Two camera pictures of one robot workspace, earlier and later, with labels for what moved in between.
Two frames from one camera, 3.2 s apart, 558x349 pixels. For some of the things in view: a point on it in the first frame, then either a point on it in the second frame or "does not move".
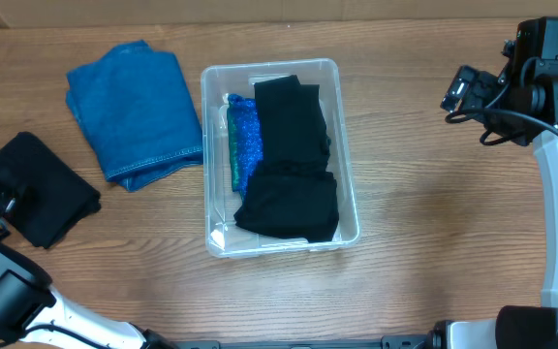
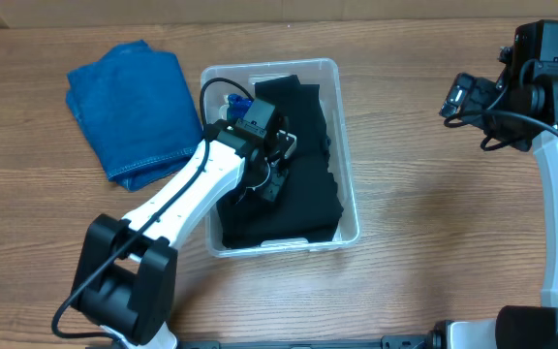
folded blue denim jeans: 134,111 does not move
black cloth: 50,195 to 308,206
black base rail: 426,341 does not move
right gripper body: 523,129 does not move
